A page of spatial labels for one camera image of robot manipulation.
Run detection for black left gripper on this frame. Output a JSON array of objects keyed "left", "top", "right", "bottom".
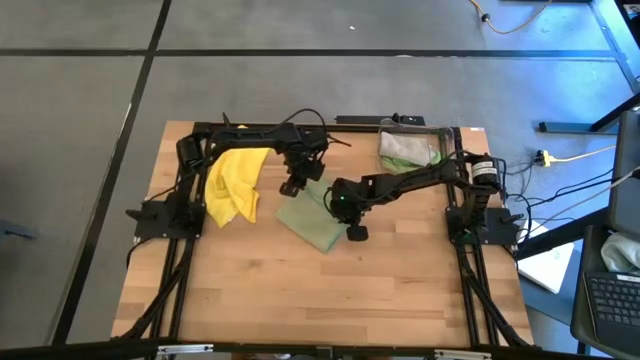
[{"left": 278, "top": 144, "right": 327, "bottom": 198}]

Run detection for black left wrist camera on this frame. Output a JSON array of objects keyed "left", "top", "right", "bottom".
[{"left": 303, "top": 130, "right": 331, "bottom": 152}]

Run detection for grey upright panel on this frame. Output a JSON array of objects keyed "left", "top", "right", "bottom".
[{"left": 608, "top": 109, "right": 640, "bottom": 236}]

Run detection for black keyboard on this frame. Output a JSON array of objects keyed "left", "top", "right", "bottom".
[{"left": 582, "top": 272, "right": 640, "bottom": 354}]

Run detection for yellow floor cable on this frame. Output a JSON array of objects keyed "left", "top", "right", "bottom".
[{"left": 468, "top": 0, "right": 554, "bottom": 36}]

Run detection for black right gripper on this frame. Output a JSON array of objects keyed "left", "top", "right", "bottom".
[{"left": 327, "top": 197, "right": 370, "bottom": 243}]

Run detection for yellow plug with cable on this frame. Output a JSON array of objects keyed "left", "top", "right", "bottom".
[{"left": 535, "top": 145, "right": 617, "bottom": 168}]

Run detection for white booklet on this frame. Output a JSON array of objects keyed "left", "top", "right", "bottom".
[{"left": 517, "top": 219, "right": 576, "bottom": 295}]

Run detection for black power strip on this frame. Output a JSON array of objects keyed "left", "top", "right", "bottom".
[{"left": 335, "top": 113, "right": 427, "bottom": 127}]

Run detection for pale green towel teal edge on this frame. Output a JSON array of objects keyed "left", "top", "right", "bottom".
[{"left": 273, "top": 178, "right": 351, "bottom": 254}]

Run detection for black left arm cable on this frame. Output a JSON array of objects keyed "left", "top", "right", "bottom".
[{"left": 272, "top": 107, "right": 330, "bottom": 137}]

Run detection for grey cable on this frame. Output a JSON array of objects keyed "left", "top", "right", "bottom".
[{"left": 542, "top": 167, "right": 640, "bottom": 224}]

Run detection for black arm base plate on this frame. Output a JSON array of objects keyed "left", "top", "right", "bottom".
[
  {"left": 125, "top": 199, "right": 207, "bottom": 240},
  {"left": 446, "top": 206, "right": 525, "bottom": 246}
]

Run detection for black metal beam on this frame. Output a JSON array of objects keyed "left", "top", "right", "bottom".
[{"left": 514, "top": 204, "right": 614, "bottom": 261}]

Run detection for silver metal bracket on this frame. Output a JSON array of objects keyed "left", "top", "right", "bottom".
[
  {"left": 157, "top": 343, "right": 215, "bottom": 356},
  {"left": 433, "top": 348, "right": 494, "bottom": 360}
]

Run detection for white waffle-weave towel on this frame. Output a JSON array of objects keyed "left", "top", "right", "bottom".
[{"left": 378, "top": 130, "right": 436, "bottom": 167}]

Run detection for bright green microfiber towel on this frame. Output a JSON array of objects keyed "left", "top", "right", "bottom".
[{"left": 379, "top": 148, "right": 444, "bottom": 175}]

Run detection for pale cloth bundle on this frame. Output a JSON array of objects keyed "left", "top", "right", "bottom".
[{"left": 599, "top": 232, "right": 640, "bottom": 275}]

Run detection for black table edge rail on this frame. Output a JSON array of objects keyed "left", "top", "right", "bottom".
[
  {"left": 119, "top": 124, "right": 217, "bottom": 346},
  {"left": 192, "top": 121, "right": 464, "bottom": 135},
  {"left": 443, "top": 127, "right": 535, "bottom": 349},
  {"left": 0, "top": 338, "right": 609, "bottom": 360}
]

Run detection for clear plastic bin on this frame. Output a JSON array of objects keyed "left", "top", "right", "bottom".
[{"left": 377, "top": 118, "right": 456, "bottom": 176}]

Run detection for yellow microfiber towel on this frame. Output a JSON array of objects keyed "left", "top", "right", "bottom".
[{"left": 204, "top": 147, "right": 275, "bottom": 229}]

